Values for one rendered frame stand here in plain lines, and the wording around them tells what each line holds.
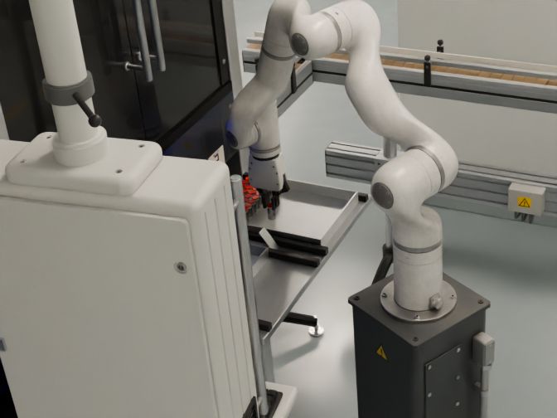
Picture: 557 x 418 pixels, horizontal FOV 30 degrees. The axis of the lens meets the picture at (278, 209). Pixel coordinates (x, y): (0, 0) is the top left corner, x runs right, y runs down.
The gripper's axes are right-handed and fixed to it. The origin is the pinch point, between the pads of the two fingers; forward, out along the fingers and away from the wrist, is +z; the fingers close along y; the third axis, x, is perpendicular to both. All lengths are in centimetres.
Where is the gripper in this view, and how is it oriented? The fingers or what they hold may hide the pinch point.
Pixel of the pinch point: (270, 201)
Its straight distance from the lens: 291.2
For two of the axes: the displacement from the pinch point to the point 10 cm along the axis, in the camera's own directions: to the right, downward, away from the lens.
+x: 4.4, -5.1, 7.4
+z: 0.8, 8.4, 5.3
